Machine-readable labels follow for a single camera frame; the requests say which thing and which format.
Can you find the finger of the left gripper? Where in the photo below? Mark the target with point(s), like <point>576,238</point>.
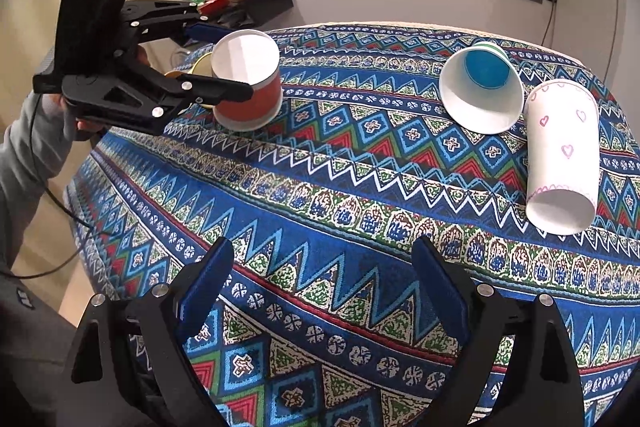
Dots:
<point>143,100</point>
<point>147,20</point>

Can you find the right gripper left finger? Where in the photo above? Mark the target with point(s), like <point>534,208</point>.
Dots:
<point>127,365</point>

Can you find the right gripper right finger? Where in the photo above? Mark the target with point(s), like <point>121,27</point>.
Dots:
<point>541,386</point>

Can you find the orange and white paper cup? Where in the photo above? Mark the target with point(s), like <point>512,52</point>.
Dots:
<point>251,57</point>

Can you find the grey sleeved left forearm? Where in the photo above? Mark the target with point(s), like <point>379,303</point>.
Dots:
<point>34,148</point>

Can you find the brown kraft paper cup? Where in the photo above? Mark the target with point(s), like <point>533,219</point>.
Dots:
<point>173,74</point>

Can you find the white cup pink hearts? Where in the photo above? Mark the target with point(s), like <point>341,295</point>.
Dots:
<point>563,154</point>

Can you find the white cup green stripes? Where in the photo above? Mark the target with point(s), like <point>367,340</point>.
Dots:
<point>480,89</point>

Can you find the person's left hand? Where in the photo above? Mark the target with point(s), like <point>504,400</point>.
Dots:
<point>87,131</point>

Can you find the blue patterned tablecloth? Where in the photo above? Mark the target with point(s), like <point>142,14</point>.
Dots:
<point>321,321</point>

